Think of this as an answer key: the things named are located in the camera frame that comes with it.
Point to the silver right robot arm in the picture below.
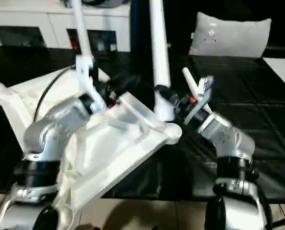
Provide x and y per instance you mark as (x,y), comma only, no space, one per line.
(233,141)

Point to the grey printed pillow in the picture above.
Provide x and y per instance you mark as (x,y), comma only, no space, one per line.
(229,36)

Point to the black work mat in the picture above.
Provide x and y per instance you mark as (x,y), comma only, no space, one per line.
(252,100)

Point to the white cabinet with glass doors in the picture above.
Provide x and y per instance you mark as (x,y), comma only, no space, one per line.
(37,21)

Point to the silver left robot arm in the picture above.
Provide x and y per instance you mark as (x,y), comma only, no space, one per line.
(51,129)

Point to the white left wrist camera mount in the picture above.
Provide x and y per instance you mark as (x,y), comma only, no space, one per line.
(85,76)

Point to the black monitor with red logo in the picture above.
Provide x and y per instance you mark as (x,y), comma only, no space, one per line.
(281,50)

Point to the white plastic table top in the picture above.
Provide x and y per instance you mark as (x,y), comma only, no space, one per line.
(123,148)

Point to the black sofa with gold label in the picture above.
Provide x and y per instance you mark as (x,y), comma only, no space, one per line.
(181,24)

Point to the white side board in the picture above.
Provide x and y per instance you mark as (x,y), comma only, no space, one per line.
(284,72)

